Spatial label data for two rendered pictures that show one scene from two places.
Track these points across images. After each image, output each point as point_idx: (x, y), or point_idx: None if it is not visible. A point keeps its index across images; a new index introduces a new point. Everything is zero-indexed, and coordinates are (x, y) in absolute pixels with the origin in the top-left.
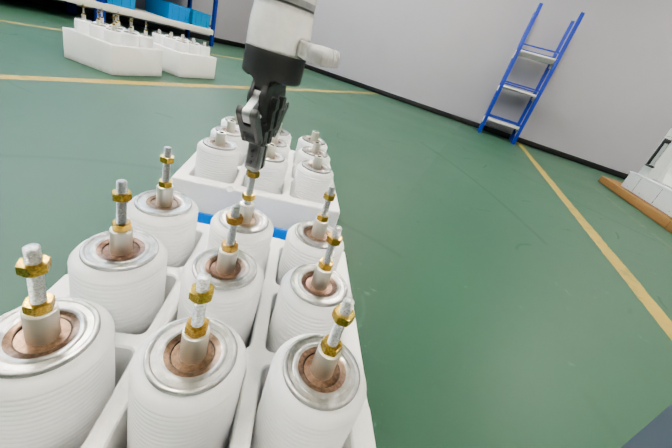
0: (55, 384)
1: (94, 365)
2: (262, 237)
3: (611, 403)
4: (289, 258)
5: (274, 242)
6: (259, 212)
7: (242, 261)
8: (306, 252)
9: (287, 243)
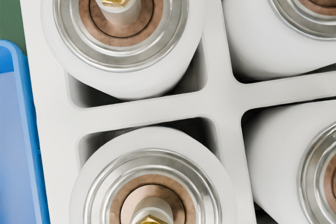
0: None
1: None
2: (197, 146)
3: None
4: (182, 69)
5: (62, 129)
6: (97, 190)
7: (333, 158)
8: (202, 25)
9: (163, 82)
